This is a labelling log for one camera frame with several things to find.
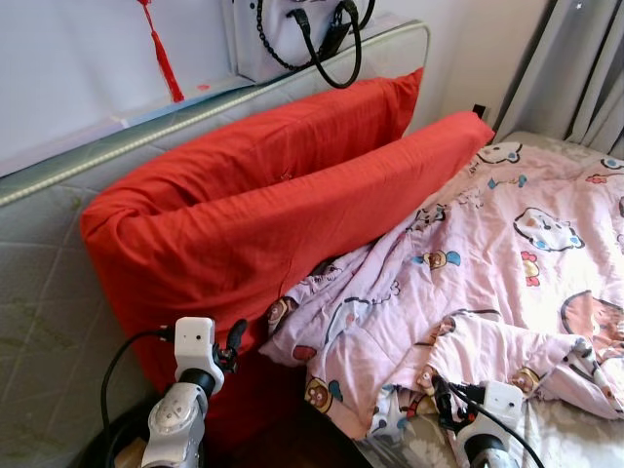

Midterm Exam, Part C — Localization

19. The pink cartoon print quilt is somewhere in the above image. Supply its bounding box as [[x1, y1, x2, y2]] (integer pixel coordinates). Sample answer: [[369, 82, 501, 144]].
[[263, 136, 624, 445]]

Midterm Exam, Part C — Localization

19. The red fabric cushion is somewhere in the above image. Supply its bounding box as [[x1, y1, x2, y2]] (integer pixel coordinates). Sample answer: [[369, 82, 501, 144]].
[[80, 66, 426, 245], [83, 110, 496, 449]]

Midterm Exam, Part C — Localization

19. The red hanging tassel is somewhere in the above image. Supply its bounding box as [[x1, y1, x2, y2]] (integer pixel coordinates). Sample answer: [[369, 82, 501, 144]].
[[136, 0, 186, 103]]

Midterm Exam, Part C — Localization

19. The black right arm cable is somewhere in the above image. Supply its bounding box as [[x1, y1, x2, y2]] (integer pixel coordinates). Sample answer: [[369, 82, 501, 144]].
[[429, 375, 547, 468]]

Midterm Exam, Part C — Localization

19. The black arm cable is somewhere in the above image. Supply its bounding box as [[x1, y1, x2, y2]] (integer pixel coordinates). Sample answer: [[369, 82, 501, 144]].
[[429, 375, 547, 468], [97, 327, 178, 459]]

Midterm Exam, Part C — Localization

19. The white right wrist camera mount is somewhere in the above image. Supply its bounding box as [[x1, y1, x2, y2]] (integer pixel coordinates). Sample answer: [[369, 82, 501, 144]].
[[458, 380, 527, 454]]

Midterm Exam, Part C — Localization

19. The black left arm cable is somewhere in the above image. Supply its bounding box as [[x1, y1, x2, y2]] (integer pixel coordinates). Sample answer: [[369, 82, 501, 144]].
[[97, 327, 178, 459]]

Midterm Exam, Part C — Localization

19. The white bag with black straps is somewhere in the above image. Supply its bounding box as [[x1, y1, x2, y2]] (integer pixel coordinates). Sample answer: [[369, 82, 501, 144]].
[[222, 0, 406, 91]]

